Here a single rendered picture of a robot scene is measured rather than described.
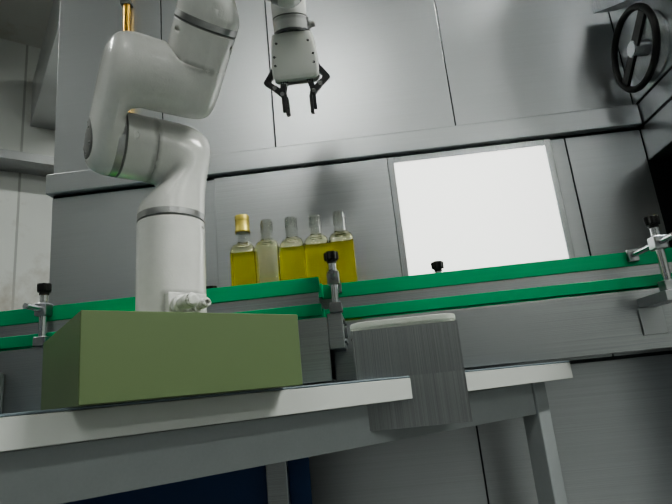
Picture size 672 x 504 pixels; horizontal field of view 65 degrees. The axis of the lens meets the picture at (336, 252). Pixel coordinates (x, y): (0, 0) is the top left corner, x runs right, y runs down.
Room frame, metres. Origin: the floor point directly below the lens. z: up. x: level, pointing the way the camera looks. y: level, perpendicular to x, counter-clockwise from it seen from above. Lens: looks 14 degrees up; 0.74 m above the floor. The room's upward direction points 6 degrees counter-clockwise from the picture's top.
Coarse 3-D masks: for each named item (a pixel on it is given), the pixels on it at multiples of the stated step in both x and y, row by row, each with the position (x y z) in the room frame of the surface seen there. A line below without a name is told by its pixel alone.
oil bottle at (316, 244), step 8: (312, 240) 1.16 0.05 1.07; (320, 240) 1.16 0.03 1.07; (312, 248) 1.16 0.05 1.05; (320, 248) 1.16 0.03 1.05; (328, 248) 1.16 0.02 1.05; (312, 256) 1.16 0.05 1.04; (320, 256) 1.16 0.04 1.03; (312, 264) 1.16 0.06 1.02; (320, 264) 1.16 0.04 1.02; (312, 272) 1.16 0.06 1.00; (320, 272) 1.16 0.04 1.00; (320, 280) 1.16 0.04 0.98
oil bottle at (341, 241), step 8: (336, 232) 1.16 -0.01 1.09; (344, 232) 1.16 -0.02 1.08; (336, 240) 1.16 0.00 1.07; (344, 240) 1.15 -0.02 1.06; (352, 240) 1.16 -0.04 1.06; (336, 248) 1.16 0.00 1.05; (344, 248) 1.16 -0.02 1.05; (352, 248) 1.16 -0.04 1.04; (344, 256) 1.16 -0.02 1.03; (352, 256) 1.15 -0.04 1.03; (336, 264) 1.16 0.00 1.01; (344, 264) 1.16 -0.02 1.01; (352, 264) 1.15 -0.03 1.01; (344, 272) 1.16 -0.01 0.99; (352, 272) 1.15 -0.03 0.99; (344, 280) 1.16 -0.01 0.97; (352, 280) 1.15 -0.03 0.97
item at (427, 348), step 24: (360, 336) 0.85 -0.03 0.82; (384, 336) 0.85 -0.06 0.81; (408, 336) 0.85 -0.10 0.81; (432, 336) 0.84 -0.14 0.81; (456, 336) 0.84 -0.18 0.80; (360, 360) 0.85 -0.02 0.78; (384, 360) 0.85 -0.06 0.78; (408, 360) 0.85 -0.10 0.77; (432, 360) 0.84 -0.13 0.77; (456, 360) 0.84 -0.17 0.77
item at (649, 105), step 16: (656, 0) 1.10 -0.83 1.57; (624, 32) 1.25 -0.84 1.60; (624, 48) 1.27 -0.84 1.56; (624, 64) 1.29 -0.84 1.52; (656, 80) 1.18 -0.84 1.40; (640, 96) 1.26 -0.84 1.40; (656, 96) 1.20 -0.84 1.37; (640, 112) 1.28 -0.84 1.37; (656, 112) 1.22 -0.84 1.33; (656, 128) 1.23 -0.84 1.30; (656, 144) 1.25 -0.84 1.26
